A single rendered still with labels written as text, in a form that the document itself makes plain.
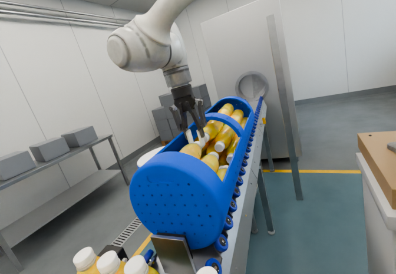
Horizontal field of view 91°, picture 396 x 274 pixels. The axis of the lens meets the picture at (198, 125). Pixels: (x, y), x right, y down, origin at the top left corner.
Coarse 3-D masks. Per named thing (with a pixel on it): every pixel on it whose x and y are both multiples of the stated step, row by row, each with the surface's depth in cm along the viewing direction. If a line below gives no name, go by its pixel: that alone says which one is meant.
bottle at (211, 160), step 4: (204, 156) 65; (208, 156) 65; (212, 156) 66; (216, 156) 69; (204, 160) 62; (208, 160) 62; (212, 160) 63; (216, 160) 65; (208, 164) 60; (212, 164) 62; (216, 164) 63; (212, 168) 60; (216, 168) 63; (216, 172) 63
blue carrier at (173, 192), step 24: (216, 120) 83; (168, 144) 67; (240, 144) 76; (144, 168) 51; (168, 168) 48; (192, 168) 47; (144, 192) 54; (168, 192) 50; (192, 192) 48; (216, 192) 47; (144, 216) 57; (168, 216) 53; (192, 216) 50; (216, 216) 47; (192, 240) 53
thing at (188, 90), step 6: (174, 90) 65; (180, 90) 64; (186, 90) 65; (192, 90) 67; (174, 96) 66; (180, 96) 65; (186, 96) 67; (192, 96) 67; (174, 102) 69; (180, 102) 69; (192, 102) 67; (186, 108) 69; (192, 108) 68
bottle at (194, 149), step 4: (188, 144) 66; (192, 144) 66; (196, 144) 68; (184, 148) 64; (188, 148) 63; (192, 148) 64; (196, 148) 65; (200, 148) 68; (184, 152) 61; (188, 152) 61; (192, 152) 62; (196, 152) 64; (200, 152) 66; (196, 156) 63; (200, 156) 66
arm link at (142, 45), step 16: (160, 0) 43; (176, 0) 43; (192, 0) 45; (144, 16) 45; (160, 16) 44; (176, 16) 46; (112, 32) 45; (128, 32) 43; (144, 32) 45; (160, 32) 46; (112, 48) 44; (128, 48) 43; (144, 48) 46; (160, 48) 48; (128, 64) 45; (144, 64) 48; (160, 64) 54
